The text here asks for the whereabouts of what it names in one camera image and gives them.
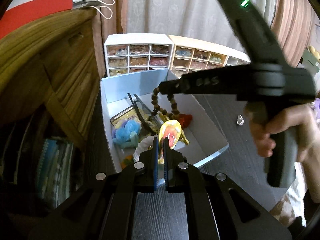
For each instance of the brown wooden dresser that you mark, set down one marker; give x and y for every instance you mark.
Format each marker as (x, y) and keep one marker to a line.
(51, 62)

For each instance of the red pouch charm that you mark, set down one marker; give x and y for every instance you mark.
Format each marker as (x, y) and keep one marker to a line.
(185, 120)

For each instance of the white lace curtain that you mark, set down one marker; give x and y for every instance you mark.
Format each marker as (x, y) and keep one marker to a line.
(199, 19)

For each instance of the white drawer organizer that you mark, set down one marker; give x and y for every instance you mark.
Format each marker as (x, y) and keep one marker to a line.
(137, 52)
(233, 61)

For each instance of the beige middle drawer organizer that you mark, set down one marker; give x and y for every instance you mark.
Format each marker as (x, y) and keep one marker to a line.
(192, 55)

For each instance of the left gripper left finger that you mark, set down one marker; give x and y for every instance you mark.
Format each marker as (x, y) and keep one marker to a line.
(155, 150)

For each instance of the person's right hand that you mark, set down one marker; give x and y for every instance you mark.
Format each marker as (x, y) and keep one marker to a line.
(301, 118)

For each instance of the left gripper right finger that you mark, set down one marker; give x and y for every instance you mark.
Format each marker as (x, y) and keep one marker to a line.
(167, 163)

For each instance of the blue fluffy charm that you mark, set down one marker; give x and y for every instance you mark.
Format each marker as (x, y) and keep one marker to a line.
(126, 133)

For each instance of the pink drape curtain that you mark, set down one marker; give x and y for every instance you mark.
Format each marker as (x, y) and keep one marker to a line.
(295, 26)

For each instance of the yellow notepad card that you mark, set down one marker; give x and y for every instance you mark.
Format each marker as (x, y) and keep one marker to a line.
(127, 114)

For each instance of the red paper folder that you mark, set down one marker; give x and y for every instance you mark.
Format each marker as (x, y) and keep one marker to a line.
(30, 11)

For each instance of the white bedding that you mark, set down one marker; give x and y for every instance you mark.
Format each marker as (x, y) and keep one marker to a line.
(296, 193)

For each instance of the orange green felt charm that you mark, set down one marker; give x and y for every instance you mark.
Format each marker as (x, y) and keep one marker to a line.
(127, 160)

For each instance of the yellow orange leaf charm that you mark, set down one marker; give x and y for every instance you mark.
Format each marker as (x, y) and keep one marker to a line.
(170, 129)

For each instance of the white paper bag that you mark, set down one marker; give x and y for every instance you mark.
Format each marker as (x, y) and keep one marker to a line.
(97, 5)

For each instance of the silver wire pendant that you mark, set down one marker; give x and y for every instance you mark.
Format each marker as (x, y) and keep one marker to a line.
(240, 120)

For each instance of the white left drawer organizer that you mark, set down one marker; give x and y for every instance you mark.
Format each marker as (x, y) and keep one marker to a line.
(137, 52)

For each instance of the white right drawer organizer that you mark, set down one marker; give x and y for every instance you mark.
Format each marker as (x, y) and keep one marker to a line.
(233, 61)

